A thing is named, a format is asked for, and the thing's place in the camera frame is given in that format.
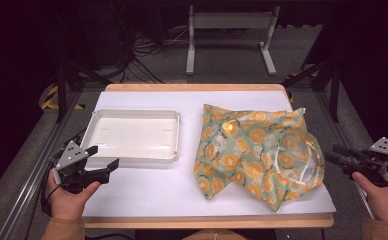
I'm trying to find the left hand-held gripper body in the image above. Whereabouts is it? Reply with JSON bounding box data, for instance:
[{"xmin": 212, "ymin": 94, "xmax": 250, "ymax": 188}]
[{"xmin": 51, "ymin": 140, "xmax": 111, "ymax": 195}]

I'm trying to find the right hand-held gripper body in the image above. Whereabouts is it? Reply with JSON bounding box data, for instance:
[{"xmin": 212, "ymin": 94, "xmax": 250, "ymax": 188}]
[{"xmin": 347, "ymin": 137, "xmax": 388, "ymax": 188}]

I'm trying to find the white plastic tray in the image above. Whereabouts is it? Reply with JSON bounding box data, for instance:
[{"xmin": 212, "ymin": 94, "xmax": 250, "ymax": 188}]
[{"xmin": 80, "ymin": 108, "xmax": 181, "ymax": 164}]

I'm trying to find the orange print plastic bag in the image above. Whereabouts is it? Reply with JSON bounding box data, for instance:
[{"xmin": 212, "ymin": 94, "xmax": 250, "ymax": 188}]
[{"xmin": 192, "ymin": 103, "xmax": 326, "ymax": 213}]

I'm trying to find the person's left hand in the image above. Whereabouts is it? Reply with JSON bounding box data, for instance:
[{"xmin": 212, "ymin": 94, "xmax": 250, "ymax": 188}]
[{"xmin": 46, "ymin": 169, "xmax": 102, "ymax": 221}]

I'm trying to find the white table sheet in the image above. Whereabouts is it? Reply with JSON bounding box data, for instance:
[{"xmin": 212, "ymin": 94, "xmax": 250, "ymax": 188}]
[{"xmin": 81, "ymin": 90, "xmax": 337, "ymax": 218}]

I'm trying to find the black metal stand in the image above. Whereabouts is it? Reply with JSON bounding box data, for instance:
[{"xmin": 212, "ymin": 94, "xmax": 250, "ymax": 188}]
[
  {"xmin": 281, "ymin": 59, "xmax": 342, "ymax": 124},
  {"xmin": 55, "ymin": 58, "xmax": 114, "ymax": 124}
]

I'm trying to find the yellow black hazard tape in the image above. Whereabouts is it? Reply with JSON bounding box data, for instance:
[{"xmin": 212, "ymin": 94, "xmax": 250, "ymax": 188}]
[{"xmin": 40, "ymin": 84, "xmax": 85, "ymax": 111}]

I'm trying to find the person's tan clothing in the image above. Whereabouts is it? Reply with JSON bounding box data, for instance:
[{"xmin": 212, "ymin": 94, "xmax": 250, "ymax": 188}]
[{"xmin": 181, "ymin": 229, "xmax": 247, "ymax": 240}]

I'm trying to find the aluminium rail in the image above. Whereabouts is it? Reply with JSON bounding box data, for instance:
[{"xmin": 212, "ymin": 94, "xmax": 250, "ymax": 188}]
[
  {"xmin": 0, "ymin": 91, "xmax": 83, "ymax": 240},
  {"xmin": 314, "ymin": 89, "xmax": 376, "ymax": 221}
]

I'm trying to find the bundle of floor cables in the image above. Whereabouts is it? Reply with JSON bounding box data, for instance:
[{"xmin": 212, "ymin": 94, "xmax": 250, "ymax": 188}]
[{"xmin": 113, "ymin": 28, "xmax": 190, "ymax": 84}]

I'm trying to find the white metal stand frame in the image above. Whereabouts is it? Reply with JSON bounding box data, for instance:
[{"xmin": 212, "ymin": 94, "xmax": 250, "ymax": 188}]
[{"xmin": 185, "ymin": 4, "xmax": 281, "ymax": 76}]

